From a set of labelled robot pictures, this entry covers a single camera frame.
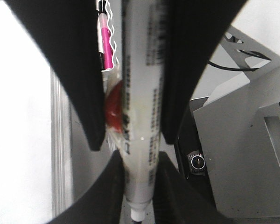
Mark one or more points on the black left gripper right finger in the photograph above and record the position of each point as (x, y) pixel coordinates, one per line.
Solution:
(195, 28)

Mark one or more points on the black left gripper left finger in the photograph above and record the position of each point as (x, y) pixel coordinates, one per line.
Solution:
(66, 33)

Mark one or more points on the white whiteboard marker pen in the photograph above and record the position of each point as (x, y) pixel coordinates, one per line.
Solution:
(145, 25)

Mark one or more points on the red magnet taped to marker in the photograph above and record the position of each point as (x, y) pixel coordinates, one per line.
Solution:
(113, 109)

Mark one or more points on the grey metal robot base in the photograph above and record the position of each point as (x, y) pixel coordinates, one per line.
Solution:
(239, 131)

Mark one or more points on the pink marker pen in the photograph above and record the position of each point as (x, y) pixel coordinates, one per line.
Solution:
(105, 35)

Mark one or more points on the small black camera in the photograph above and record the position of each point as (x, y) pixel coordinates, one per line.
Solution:
(197, 165)

